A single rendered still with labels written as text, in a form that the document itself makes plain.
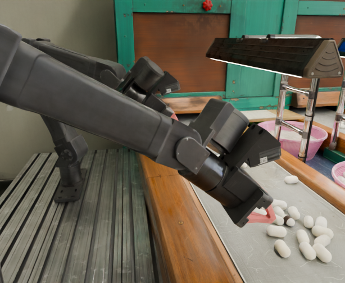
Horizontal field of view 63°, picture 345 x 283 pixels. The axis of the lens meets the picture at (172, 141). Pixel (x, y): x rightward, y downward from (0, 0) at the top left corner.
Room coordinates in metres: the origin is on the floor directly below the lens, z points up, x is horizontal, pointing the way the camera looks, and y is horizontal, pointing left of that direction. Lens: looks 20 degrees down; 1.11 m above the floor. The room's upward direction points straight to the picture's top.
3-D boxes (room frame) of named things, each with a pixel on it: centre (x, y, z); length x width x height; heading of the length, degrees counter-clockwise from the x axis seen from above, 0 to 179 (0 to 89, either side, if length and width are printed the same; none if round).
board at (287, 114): (1.29, -0.42, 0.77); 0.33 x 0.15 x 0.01; 102
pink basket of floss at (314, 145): (1.07, -0.47, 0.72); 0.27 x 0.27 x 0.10
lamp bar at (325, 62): (0.85, -0.23, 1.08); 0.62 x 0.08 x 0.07; 12
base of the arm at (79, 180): (0.80, 0.32, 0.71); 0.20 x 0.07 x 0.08; 9
